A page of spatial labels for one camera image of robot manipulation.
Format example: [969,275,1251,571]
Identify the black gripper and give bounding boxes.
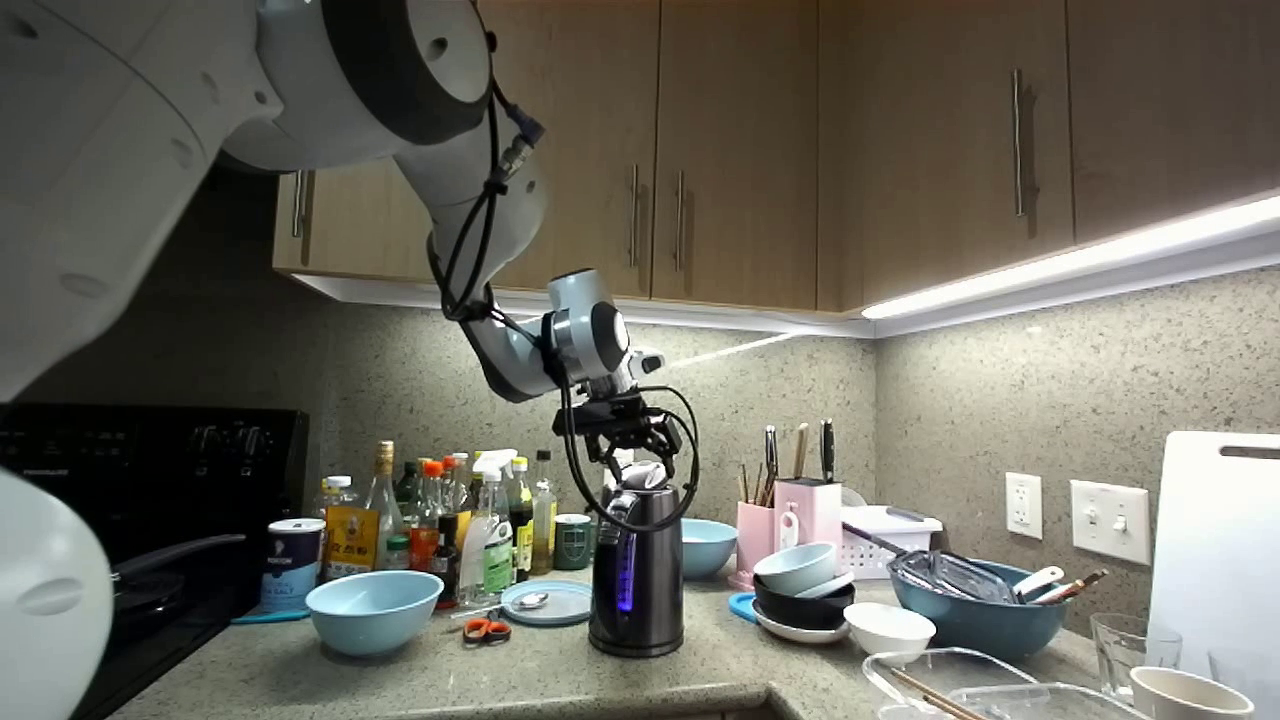
[551,390,682,474]

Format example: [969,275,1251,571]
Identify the black electric kettle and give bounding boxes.
[590,455,685,661]

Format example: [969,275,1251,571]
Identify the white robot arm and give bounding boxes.
[0,0,654,440]

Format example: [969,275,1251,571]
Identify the light blue bowl behind kettle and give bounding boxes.
[682,514,735,581]

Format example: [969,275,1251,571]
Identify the green can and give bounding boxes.
[551,510,592,571]

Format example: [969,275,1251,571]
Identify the spray bottle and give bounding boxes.
[460,447,518,606]

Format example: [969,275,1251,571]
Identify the light blue plate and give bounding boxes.
[499,581,592,628]

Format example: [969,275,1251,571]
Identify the red cap sauce bottle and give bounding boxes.
[409,455,444,571]

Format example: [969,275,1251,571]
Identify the pink knife block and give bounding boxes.
[735,481,843,584]

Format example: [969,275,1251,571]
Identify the orange scissors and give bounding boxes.
[460,614,513,645]

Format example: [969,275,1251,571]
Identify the stacked bowls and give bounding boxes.
[750,542,858,637]

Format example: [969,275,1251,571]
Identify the yellow label oil bottle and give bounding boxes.
[320,474,380,581]

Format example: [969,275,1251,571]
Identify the light blue bowl front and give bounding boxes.
[305,566,444,661]

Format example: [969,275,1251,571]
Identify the blue salt canister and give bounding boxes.
[259,514,325,612]

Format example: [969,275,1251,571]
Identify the small white bowl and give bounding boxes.
[843,602,938,661]

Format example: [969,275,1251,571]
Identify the glass baking dish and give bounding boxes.
[861,647,1150,720]

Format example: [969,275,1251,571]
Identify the large blue mixing bowl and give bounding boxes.
[894,566,1064,663]

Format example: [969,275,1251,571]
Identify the black stove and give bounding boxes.
[0,405,307,720]

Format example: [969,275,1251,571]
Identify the drinking glass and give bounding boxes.
[1089,612,1184,701]

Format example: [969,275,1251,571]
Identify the white cup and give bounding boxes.
[1134,663,1256,720]

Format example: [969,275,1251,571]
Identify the white cutting board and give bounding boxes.
[1150,433,1280,670]

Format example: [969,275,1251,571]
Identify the under-cabinet light strip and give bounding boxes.
[273,181,1280,341]

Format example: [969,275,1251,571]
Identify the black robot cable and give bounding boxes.
[426,0,704,535]

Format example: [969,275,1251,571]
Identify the wall outlet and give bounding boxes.
[1006,473,1046,541]

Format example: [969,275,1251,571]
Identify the light switch plate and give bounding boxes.
[1071,481,1151,566]

